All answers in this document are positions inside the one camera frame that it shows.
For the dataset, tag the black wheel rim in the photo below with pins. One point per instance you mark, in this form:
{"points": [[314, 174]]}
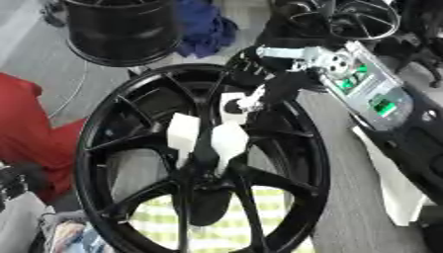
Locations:
{"points": [[121, 29]]}

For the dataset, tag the black round object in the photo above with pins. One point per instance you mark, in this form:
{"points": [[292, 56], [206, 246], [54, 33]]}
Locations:
{"points": [[209, 207]]}

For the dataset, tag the black spoked wheel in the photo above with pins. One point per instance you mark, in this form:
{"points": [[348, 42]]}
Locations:
{"points": [[291, 189]]}

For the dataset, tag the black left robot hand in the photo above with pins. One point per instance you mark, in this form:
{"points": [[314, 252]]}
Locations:
{"points": [[11, 184]]}

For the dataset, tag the black wheel with thin spokes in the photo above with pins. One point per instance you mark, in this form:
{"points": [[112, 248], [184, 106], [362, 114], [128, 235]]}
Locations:
{"points": [[357, 19]]}

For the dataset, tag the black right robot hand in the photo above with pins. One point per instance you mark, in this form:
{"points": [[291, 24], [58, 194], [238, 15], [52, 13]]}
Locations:
{"points": [[288, 80]]}

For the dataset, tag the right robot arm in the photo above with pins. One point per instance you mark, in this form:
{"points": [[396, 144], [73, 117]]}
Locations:
{"points": [[375, 95]]}

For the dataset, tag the red cloth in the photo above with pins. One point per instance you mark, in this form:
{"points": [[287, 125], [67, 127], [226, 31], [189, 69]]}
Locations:
{"points": [[34, 138]]}

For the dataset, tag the blue cloth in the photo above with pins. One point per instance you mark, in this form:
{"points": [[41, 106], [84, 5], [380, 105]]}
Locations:
{"points": [[202, 29]]}

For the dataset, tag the colourful bag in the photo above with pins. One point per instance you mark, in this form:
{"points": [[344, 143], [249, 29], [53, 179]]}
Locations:
{"points": [[69, 234]]}

